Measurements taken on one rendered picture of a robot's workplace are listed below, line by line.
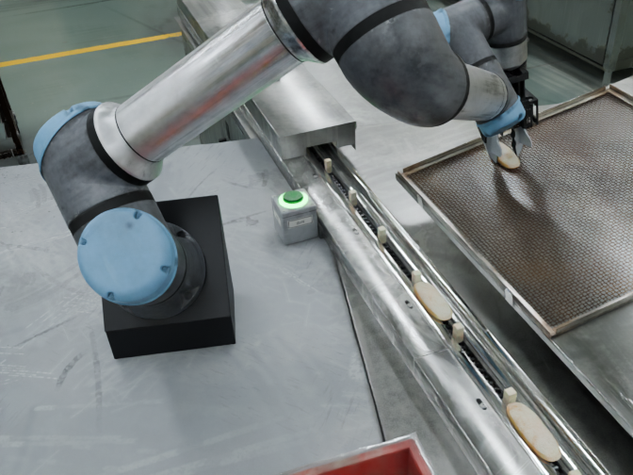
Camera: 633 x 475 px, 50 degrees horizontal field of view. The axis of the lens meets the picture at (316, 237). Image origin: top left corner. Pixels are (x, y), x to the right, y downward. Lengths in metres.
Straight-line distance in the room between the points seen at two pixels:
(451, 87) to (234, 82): 0.25
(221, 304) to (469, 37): 0.57
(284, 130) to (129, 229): 0.70
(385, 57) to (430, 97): 0.07
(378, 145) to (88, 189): 0.88
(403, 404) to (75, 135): 0.58
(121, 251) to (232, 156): 0.79
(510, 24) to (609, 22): 2.64
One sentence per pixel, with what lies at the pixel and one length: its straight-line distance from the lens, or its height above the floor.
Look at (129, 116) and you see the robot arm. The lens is 0.87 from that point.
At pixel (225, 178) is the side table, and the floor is 0.82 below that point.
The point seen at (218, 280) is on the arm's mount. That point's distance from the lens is 1.07.
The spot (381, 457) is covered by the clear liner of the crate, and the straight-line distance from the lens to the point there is 0.84.
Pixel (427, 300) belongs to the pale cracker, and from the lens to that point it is 1.12.
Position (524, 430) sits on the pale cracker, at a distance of 0.96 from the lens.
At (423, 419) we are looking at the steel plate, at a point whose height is 0.82.
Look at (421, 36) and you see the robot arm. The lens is 0.73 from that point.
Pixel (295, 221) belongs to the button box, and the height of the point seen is 0.87.
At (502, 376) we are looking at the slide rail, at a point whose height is 0.85.
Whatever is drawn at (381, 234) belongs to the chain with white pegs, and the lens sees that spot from 1.25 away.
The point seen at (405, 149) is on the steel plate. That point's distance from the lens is 1.61.
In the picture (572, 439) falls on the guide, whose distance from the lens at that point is 0.96.
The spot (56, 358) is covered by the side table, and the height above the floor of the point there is 0.82.
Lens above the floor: 1.60
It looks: 36 degrees down
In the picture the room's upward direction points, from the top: 4 degrees counter-clockwise
